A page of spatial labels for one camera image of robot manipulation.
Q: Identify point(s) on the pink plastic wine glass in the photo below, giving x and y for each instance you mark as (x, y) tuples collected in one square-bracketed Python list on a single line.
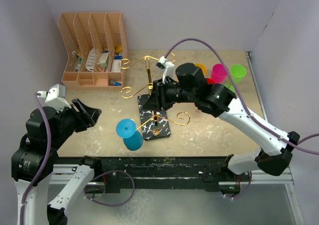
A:
[(218, 73)]

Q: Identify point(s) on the white blue labelled box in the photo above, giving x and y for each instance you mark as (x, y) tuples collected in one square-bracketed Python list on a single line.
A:
[(117, 64)]

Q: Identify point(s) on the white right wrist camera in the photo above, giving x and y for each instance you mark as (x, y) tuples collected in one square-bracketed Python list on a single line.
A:
[(166, 67)]

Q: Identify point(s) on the red plastic wine glass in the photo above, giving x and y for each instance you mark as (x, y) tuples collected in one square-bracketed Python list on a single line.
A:
[(210, 81)]

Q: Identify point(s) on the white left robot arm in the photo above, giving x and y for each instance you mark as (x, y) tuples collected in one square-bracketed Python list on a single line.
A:
[(32, 164)]

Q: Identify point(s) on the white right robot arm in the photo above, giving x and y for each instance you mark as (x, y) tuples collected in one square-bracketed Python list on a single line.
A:
[(274, 153)]

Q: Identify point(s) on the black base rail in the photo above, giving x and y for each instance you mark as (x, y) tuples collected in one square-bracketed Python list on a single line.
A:
[(169, 173)]

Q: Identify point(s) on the white red medicine box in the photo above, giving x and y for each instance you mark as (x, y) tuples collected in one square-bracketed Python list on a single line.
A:
[(103, 60)]

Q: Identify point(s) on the peach plastic desk organizer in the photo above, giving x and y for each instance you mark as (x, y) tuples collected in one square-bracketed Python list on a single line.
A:
[(82, 31)]

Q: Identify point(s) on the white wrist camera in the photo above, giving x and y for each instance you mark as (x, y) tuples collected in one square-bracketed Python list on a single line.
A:
[(166, 67), (55, 97)]

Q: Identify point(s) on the green plastic wine glass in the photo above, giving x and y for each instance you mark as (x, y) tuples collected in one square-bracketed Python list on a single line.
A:
[(237, 72)]

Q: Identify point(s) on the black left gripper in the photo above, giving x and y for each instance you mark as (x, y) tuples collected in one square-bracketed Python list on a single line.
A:
[(91, 113)]

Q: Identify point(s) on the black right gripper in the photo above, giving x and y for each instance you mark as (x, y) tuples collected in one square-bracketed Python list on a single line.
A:
[(157, 100)]

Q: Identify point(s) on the grey blue small bottle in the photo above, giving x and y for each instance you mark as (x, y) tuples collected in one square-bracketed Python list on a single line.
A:
[(114, 83)]

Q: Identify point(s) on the yellow round object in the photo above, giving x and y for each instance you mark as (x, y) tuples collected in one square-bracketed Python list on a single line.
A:
[(118, 49)]

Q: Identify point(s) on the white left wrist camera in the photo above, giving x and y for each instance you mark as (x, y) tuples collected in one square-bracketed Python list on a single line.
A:
[(55, 97)]

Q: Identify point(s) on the blue plastic wine glass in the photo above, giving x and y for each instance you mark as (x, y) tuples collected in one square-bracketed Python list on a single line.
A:
[(127, 130)]

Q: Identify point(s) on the orange plastic wine glass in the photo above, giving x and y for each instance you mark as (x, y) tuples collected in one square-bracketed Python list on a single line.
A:
[(202, 67)]

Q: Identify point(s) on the white printed label packet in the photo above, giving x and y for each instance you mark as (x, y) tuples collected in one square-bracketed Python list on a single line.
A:
[(91, 59)]

